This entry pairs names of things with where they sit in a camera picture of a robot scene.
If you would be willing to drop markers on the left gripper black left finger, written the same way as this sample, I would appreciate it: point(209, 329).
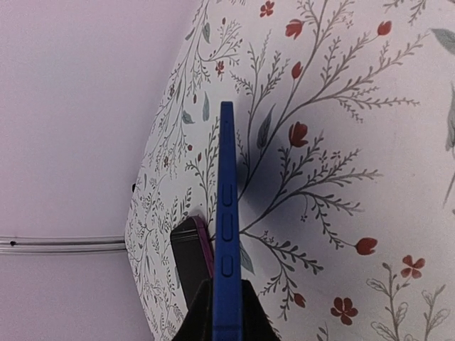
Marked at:
point(198, 322)

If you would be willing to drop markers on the purple smartphone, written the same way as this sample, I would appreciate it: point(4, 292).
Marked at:
point(193, 255)

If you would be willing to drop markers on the left aluminium frame post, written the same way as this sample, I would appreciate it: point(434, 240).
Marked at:
point(84, 245)

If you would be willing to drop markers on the blue smartphone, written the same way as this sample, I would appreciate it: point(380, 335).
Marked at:
point(227, 282)

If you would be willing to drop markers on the floral patterned table mat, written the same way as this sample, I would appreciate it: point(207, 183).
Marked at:
point(344, 132)

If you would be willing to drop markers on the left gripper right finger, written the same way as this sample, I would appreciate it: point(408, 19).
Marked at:
point(256, 326)

